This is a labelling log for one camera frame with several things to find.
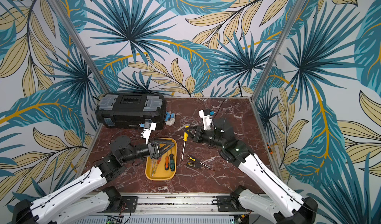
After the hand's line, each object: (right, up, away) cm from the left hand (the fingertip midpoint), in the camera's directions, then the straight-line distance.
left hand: (172, 146), depth 62 cm
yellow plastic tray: (-7, -17, +22) cm, 28 cm away
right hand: (+5, +6, +3) cm, 9 cm away
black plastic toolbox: (-29, +16, +27) cm, 42 cm away
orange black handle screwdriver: (-6, -15, +22) cm, 27 cm away
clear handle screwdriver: (-14, -14, +23) cm, 31 cm away
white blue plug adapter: (-7, +10, +42) cm, 43 cm away
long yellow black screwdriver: (+5, +3, +3) cm, 7 cm away
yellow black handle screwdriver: (+11, -14, +24) cm, 30 cm away
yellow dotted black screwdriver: (+10, -15, +22) cm, 28 cm away
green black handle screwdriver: (-3, -15, +23) cm, 28 cm away
